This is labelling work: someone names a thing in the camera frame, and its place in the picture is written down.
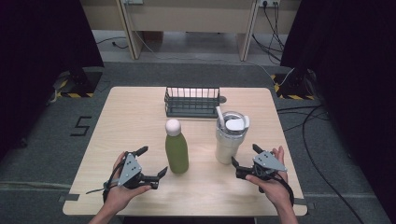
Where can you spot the dark curtain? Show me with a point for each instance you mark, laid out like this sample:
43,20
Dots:
351,77
37,62

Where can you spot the person's left hand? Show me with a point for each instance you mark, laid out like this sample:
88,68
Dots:
121,196

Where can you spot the green bottle with white cap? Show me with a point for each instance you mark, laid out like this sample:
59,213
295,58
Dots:
176,152

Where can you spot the round table grommet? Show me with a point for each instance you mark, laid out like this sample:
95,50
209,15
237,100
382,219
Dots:
223,99

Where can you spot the white wall socket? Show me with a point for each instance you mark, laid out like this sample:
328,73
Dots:
133,1
269,2

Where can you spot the stand base with striped tape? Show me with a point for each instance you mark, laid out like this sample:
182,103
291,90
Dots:
292,88
79,84

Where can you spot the white tumbler with straw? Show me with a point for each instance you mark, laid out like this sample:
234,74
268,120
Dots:
229,143

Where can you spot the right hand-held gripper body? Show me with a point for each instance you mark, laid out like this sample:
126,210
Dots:
267,162

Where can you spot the person's right hand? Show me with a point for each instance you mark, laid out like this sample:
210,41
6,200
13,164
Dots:
275,189

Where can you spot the beige desk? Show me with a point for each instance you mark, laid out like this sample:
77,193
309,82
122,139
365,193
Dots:
190,15

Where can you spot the grey tape strip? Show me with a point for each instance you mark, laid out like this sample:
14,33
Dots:
303,202
69,197

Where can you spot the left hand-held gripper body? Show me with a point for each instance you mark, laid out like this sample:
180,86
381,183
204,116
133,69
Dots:
130,169

